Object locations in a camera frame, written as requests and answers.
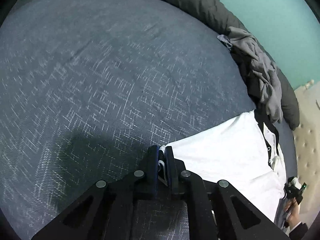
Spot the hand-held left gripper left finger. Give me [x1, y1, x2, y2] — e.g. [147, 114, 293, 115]
[31, 145, 159, 240]

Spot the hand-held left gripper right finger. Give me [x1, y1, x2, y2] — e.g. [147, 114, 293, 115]
[165, 146, 290, 240]

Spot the white polo shirt black trim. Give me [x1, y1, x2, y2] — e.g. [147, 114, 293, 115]
[160, 110, 288, 225]

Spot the person's right hand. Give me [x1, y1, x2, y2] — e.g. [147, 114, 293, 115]
[284, 200, 300, 228]

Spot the cream tufted headboard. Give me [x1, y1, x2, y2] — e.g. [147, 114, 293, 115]
[292, 79, 320, 220]

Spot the blue patterned bed sheet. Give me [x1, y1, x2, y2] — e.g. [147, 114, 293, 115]
[0, 0, 298, 240]

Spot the grey crumpled garment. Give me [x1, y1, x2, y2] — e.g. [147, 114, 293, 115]
[217, 26, 284, 124]

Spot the dark grey duvet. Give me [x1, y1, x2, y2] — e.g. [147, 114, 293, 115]
[116, 0, 300, 130]

